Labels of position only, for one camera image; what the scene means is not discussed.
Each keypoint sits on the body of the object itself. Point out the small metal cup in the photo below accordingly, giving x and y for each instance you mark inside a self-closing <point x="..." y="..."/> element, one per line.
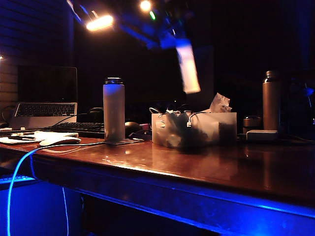
<point x="252" y="122"/>

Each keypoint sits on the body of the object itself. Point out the white paper stack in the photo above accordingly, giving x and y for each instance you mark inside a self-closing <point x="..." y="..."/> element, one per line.
<point x="46" y="134"/>

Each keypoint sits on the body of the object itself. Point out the blue-lit keyboard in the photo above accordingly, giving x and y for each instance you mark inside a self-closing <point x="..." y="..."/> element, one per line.
<point x="14" y="178"/>

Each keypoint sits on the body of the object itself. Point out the clear plastic bag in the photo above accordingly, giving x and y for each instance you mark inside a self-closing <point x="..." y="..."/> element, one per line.
<point x="209" y="127"/>

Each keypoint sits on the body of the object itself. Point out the white computer mouse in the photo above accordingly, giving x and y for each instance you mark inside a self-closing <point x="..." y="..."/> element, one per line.
<point x="61" y="141"/>

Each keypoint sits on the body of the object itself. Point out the dark jug appliance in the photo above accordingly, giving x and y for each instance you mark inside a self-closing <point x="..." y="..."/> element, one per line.
<point x="297" y="105"/>

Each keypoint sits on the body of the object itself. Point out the crumpled white tissue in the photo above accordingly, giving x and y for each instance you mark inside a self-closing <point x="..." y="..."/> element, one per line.
<point x="220" y="104"/>

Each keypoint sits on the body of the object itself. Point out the frosted bottle dark lid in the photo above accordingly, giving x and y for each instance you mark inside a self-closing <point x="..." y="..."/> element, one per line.
<point x="113" y="110"/>

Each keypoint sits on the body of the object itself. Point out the flat coaster mat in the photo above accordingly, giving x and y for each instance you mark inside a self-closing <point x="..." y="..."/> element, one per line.
<point x="130" y="141"/>

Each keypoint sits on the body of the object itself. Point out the black headphones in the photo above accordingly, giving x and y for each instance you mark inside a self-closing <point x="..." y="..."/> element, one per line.
<point x="96" y="110"/>

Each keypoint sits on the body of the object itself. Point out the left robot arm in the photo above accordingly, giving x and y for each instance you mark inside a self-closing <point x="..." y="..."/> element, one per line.
<point x="134" y="27"/>

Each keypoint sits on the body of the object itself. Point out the silver laptop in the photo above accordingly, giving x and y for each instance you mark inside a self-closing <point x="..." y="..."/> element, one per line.
<point x="46" y="110"/>

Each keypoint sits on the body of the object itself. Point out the bright ceiling light bar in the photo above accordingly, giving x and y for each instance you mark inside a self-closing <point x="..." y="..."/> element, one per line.
<point x="99" y="22"/>

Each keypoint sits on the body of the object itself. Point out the black computer mouse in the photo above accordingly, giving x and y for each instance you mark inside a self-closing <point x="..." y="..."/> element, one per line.
<point x="133" y="127"/>

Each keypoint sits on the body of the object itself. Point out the white power adapter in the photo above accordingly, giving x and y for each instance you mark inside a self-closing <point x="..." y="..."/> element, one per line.
<point x="262" y="135"/>

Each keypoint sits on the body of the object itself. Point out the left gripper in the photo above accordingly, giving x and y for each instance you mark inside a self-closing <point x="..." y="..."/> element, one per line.
<point x="165" y="38"/>

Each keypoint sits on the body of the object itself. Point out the metal thermos flask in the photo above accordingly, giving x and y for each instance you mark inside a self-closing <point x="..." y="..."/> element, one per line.
<point x="271" y="103"/>

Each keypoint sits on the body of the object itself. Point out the black keyboard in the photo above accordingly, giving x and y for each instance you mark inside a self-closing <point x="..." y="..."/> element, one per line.
<point x="78" y="128"/>

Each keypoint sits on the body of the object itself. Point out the liquid glue bottle blue cap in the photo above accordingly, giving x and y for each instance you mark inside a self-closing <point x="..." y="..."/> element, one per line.
<point x="189" y="71"/>

